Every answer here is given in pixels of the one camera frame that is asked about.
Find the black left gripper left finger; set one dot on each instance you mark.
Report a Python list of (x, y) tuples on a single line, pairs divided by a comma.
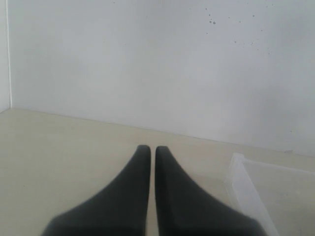
[(120, 209)]

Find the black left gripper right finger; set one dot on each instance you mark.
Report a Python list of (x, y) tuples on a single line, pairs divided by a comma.
[(185, 209)]

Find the clear plastic storage box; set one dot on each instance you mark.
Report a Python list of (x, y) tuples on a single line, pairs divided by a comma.
[(281, 199)]

